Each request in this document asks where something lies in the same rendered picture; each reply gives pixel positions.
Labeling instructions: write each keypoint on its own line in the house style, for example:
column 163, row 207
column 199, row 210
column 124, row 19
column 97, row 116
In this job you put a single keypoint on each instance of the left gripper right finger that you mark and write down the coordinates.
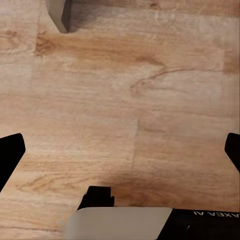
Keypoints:
column 232, row 148

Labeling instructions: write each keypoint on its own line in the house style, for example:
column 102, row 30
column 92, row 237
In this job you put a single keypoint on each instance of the coffee table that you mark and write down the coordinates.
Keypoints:
column 60, row 13

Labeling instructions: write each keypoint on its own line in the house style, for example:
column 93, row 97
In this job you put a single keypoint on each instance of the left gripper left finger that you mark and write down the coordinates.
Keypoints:
column 12, row 148

